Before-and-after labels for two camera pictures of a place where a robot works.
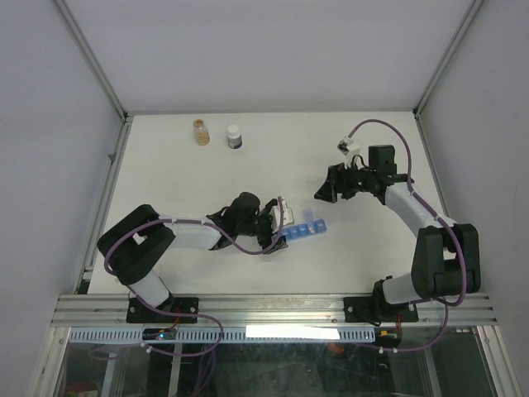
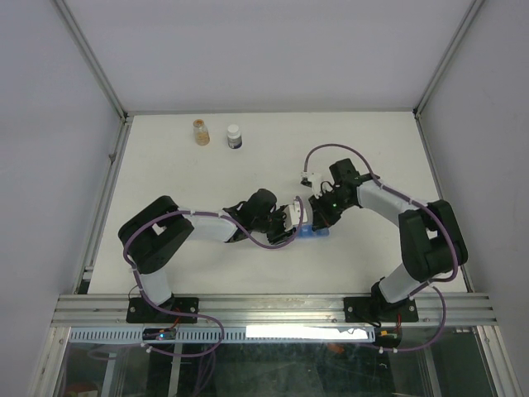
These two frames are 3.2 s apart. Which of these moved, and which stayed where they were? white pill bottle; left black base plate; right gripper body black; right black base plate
Moved: right gripper body black
Stayed: white pill bottle; left black base plate; right black base plate
